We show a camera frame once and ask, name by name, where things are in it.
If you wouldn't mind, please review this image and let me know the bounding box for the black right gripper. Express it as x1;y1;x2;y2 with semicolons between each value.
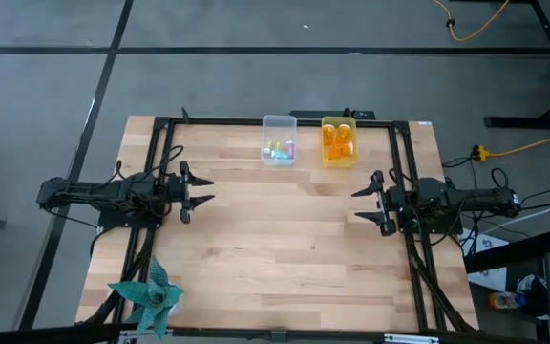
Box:
350;169;409;238

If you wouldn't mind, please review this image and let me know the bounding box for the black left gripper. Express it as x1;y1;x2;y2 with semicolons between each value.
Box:
162;161;216;226

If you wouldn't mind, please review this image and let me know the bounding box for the yellow plastic bin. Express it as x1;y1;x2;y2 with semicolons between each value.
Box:
320;115;359;169

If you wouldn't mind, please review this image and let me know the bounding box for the clear plastic bin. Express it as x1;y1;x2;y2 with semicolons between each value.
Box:
261;114;299;168

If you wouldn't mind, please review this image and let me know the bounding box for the teal artificial succulent plant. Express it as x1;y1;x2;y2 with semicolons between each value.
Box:
107;257;185;342

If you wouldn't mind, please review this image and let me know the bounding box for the white printed paper sheet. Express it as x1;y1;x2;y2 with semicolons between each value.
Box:
459;227;509;293

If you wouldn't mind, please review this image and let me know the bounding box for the orange drink bottle blue cap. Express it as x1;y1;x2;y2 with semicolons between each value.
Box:
488;291;528;312

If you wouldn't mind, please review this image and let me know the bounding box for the black and white shoe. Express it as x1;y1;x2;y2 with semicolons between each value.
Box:
515;273;550;317

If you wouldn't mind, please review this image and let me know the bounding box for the black beam with white label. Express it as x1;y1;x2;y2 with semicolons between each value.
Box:
0;322;550;344

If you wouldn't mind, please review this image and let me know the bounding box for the black metal table frame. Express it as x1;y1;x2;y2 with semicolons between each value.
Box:
83;107;479;335

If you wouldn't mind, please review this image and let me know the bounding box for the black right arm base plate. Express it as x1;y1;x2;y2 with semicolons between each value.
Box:
397;209;464;236

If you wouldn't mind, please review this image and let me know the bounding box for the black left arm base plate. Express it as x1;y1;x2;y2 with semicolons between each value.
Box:
96;208;165;230

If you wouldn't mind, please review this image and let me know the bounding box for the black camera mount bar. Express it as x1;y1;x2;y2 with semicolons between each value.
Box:
288;109;377;121

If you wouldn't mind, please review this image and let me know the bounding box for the yellow extension cable with plug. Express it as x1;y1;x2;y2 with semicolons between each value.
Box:
470;137;550;162

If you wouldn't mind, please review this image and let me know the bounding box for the white cable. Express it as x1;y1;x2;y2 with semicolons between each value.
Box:
480;192;550;236

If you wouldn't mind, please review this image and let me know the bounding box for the yellow cable with black clip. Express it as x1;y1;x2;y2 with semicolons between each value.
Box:
430;0;511;43

